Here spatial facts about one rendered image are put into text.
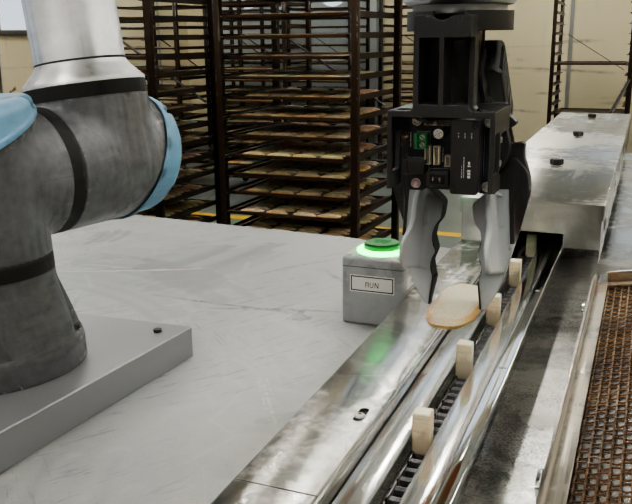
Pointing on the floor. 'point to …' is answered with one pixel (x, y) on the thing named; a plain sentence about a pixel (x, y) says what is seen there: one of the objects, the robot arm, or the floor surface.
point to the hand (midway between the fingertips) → (457, 286)
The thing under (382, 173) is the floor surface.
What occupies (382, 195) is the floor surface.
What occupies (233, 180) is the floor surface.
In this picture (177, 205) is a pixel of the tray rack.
